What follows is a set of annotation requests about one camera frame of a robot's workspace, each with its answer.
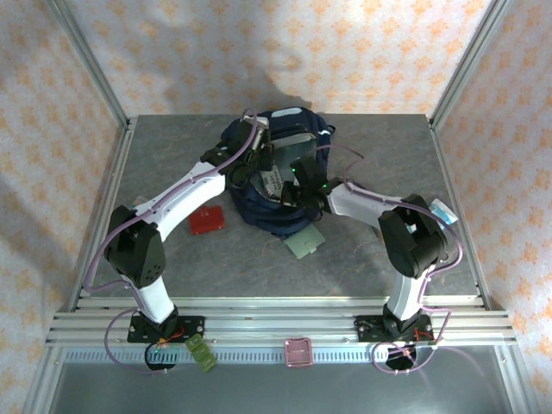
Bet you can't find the aluminium mounting rail beam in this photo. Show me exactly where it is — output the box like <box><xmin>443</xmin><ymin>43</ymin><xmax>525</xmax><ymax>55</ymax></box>
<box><xmin>45</xmin><ymin>295</ymin><xmax>517</xmax><ymax>348</ymax></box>

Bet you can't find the aluminium table side rail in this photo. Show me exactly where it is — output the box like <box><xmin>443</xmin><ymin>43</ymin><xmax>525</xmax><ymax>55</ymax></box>
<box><xmin>64</xmin><ymin>118</ymin><xmax>139</xmax><ymax>311</ymax></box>
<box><xmin>428</xmin><ymin>116</ymin><xmax>492</xmax><ymax>311</ymax></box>

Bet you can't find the pink square box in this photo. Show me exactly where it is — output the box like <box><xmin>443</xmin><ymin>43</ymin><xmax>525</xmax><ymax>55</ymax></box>
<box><xmin>284</xmin><ymin>338</ymin><xmax>312</xmax><ymax>368</ymax></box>

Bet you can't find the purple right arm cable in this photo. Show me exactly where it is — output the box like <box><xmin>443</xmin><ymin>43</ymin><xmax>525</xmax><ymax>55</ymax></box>
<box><xmin>313</xmin><ymin>144</ymin><xmax>465</xmax><ymax>376</ymax></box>

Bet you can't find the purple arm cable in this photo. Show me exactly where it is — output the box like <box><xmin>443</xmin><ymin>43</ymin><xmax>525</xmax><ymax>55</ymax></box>
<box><xmin>313</xmin><ymin>144</ymin><xmax>465</xmax><ymax>376</ymax></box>
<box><xmin>84</xmin><ymin>107</ymin><xmax>271</xmax><ymax>376</ymax></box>

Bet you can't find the green three-button pad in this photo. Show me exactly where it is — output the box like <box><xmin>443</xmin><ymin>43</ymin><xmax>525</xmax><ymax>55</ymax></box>
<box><xmin>184</xmin><ymin>334</ymin><xmax>216</xmax><ymax>372</ymax></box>

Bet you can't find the red wallet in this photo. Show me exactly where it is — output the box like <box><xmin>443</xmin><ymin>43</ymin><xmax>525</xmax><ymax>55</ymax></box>
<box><xmin>187</xmin><ymin>204</ymin><xmax>228</xmax><ymax>236</ymax></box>

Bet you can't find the navy student backpack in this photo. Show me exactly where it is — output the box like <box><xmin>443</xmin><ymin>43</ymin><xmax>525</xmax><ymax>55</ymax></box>
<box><xmin>218</xmin><ymin>106</ymin><xmax>338</xmax><ymax>242</ymax></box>

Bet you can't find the blue white tissue pack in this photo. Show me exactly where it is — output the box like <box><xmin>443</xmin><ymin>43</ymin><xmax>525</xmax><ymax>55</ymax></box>
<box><xmin>430</xmin><ymin>198</ymin><xmax>459</xmax><ymax>227</ymax></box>

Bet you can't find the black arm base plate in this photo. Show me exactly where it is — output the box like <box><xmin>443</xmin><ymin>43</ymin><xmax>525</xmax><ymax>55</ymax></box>
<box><xmin>355</xmin><ymin>314</ymin><xmax>435</xmax><ymax>344</ymax></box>
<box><xmin>128</xmin><ymin>316</ymin><xmax>206</xmax><ymax>344</ymax></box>

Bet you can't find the slotted grey cable duct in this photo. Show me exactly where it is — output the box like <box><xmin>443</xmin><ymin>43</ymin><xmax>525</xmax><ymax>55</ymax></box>
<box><xmin>64</xmin><ymin>348</ymin><xmax>417</xmax><ymax>366</ymax></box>

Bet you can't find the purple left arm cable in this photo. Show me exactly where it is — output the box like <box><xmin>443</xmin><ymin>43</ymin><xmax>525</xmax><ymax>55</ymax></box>
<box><xmin>84</xmin><ymin>107</ymin><xmax>271</xmax><ymax>376</ymax></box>

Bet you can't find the aluminium frame post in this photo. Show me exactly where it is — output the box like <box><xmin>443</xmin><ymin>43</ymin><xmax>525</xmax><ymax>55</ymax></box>
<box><xmin>430</xmin><ymin>0</ymin><xmax>515</xmax><ymax>130</ymax></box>
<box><xmin>45</xmin><ymin>0</ymin><xmax>132</xmax><ymax>130</ymax></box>

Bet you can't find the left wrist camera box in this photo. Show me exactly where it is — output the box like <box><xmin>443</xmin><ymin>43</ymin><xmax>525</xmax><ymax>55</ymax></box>
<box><xmin>239</xmin><ymin>116</ymin><xmax>272</xmax><ymax>150</ymax></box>

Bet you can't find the pale green card holder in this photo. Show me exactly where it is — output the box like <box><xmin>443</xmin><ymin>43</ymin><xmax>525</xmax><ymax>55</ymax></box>
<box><xmin>283</xmin><ymin>225</ymin><xmax>326</xmax><ymax>260</ymax></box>

